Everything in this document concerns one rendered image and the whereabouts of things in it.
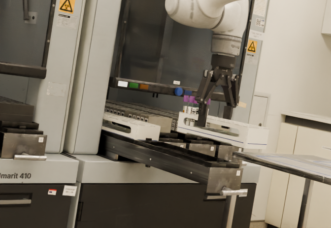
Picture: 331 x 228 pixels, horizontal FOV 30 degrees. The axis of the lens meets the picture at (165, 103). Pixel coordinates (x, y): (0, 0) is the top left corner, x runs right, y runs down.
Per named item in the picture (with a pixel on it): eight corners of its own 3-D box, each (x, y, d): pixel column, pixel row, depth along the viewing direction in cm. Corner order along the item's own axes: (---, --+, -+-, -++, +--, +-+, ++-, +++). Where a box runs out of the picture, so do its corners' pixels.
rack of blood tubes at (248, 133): (175, 130, 196) (178, 111, 196) (197, 132, 203) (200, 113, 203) (245, 148, 174) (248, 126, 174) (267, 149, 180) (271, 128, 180)
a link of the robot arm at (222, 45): (248, 39, 189) (245, 58, 189) (226, 38, 196) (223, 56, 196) (227, 35, 183) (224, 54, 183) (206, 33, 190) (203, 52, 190)
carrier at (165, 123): (166, 134, 221) (169, 117, 221) (170, 135, 219) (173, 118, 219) (142, 132, 213) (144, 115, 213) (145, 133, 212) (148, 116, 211)
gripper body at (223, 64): (223, 53, 184) (218, 84, 185) (242, 57, 190) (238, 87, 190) (206, 52, 190) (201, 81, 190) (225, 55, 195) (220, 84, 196)
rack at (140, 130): (82, 127, 215) (84, 110, 215) (105, 129, 222) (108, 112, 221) (134, 144, 193) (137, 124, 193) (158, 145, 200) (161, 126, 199)
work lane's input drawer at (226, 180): (69, 144, 217) (73, 119, 216) (101, 146, 226) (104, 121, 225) (217, 198, 163) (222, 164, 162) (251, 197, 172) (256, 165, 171)
